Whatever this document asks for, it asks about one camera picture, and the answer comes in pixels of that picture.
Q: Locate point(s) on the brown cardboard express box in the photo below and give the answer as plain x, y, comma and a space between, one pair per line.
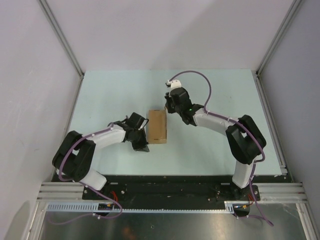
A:
157, 127

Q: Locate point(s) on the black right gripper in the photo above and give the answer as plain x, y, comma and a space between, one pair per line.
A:
169, 99

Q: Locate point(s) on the grey slotted cable duct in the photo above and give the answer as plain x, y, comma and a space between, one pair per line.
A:
99, 207

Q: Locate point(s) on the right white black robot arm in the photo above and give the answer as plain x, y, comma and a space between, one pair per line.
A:
246, 142

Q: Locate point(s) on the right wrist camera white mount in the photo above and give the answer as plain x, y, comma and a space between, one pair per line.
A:
173, 84

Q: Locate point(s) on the aluminium frame post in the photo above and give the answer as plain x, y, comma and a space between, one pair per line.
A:
53, 22
282, 30

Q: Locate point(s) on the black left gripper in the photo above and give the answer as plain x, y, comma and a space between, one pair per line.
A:
143, 143

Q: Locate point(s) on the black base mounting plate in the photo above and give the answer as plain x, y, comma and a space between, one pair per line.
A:
174, 194

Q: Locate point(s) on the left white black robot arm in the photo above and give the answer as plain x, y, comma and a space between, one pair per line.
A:
74, 157

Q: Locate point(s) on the aluminium front rail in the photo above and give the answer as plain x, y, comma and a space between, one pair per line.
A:
270, 193

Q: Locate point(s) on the aluminium frame post right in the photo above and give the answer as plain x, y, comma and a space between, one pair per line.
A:
282, 30

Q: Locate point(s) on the aluminium frame post left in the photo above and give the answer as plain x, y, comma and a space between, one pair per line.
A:
53, 22

